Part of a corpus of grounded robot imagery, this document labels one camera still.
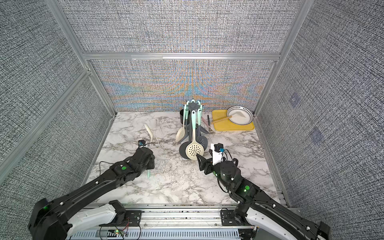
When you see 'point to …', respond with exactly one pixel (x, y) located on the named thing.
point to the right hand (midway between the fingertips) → (204, 150)
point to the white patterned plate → (246, 112)
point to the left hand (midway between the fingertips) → (154, 157)
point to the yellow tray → (226, 125)
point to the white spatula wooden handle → (236, 115)
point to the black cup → (181, 116)
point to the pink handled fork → (209, 129)
